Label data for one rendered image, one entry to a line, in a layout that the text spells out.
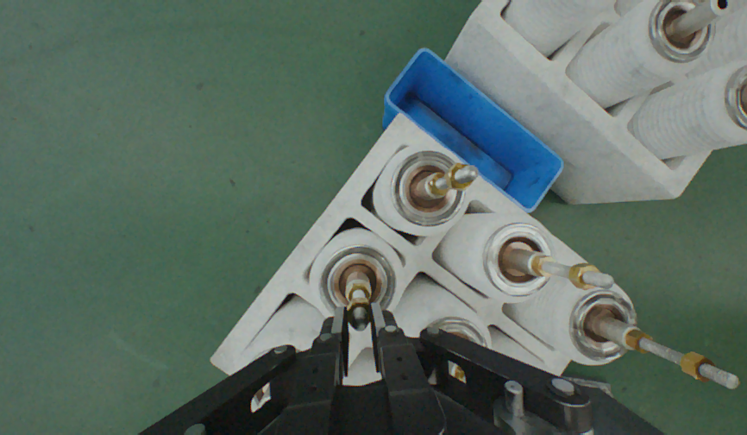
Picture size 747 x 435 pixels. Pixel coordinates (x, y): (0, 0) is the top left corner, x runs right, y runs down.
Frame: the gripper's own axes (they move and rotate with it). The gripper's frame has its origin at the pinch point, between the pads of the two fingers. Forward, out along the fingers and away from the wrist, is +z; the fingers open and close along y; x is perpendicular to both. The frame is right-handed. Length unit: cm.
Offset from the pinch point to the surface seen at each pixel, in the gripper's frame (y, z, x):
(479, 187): 16.9, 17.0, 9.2
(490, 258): 13.5, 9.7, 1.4
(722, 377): 25.0, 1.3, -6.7
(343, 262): -1.2, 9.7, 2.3
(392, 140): 5.9, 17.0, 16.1
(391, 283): 3.3, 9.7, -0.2
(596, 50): 32.5, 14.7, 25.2
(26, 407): -61, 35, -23
